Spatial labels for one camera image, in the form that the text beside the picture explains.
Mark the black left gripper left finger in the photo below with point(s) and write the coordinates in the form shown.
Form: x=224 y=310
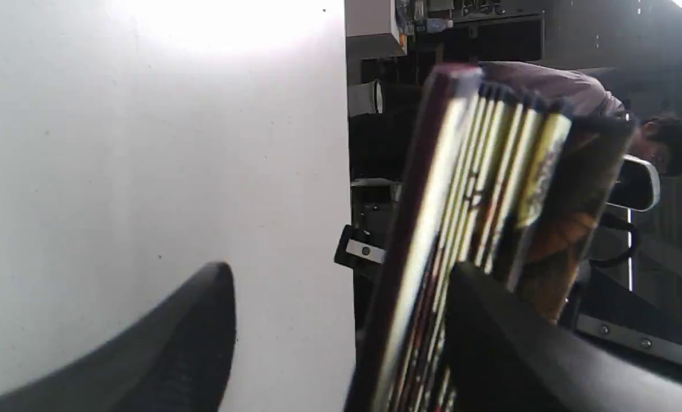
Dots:
x=178 y=357

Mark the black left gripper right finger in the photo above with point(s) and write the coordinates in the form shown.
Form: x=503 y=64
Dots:
x=504 y=357

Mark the painted paper folding fan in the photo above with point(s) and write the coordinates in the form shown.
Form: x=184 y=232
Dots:
x=500 y=178

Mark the black office chair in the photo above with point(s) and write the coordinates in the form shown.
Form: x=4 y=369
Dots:
x=637 y=189

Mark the dark background shelf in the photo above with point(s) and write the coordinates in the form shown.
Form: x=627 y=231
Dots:
x=496 y=31

